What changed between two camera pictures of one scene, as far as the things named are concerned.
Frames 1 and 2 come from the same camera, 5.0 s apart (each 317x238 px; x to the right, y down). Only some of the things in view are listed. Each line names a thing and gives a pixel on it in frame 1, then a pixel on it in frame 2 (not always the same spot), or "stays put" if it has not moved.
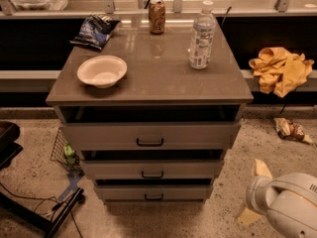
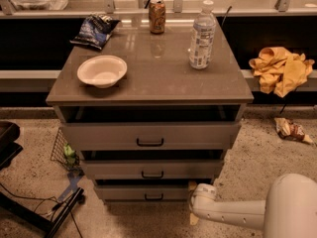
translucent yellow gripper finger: (262, 169) -> (192, 184)
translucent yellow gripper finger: (248, 216) -> (193, 220)
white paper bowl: (102, 70) stays put
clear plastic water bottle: (203, 38) stays put
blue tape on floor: (73, 178) stays put
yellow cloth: (280, 70) stays put
